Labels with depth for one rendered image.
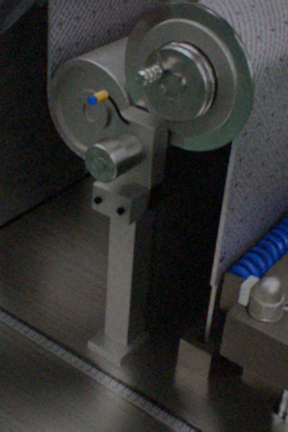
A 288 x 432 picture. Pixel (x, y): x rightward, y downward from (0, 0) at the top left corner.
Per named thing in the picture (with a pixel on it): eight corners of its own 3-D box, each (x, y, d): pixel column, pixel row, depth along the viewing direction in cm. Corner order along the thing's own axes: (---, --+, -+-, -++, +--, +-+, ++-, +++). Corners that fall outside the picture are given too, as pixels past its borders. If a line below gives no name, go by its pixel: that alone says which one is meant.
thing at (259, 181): (210, 284, 77) (232, 138, 67) (301, 200, 93) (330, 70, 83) (214, 286, 77) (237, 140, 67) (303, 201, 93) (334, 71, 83)
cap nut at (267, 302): (241, 311, 72) (248, 279, 70) (257, 294, 75) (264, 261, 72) (273, 328, 71) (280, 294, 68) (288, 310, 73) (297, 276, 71)
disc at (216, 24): (120, 124, 74) (127, -15, 66) (123, 122, 75) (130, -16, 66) (240, 172, 67) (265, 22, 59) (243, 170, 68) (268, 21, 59)
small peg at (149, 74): (142, 90, 64) (132, 79, 64) (159, 81, 66) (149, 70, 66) (148, 79, 63) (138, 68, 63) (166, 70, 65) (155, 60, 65)
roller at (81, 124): (49, 142, 83) (47, 45, 76) (169, 81, 100) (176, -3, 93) (129, 177, 77) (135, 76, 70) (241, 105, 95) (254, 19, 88)
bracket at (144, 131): (85, 350, 84) (91, 125, 67) (117, 322, 89) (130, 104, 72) (117, 369, 82) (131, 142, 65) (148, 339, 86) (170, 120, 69)
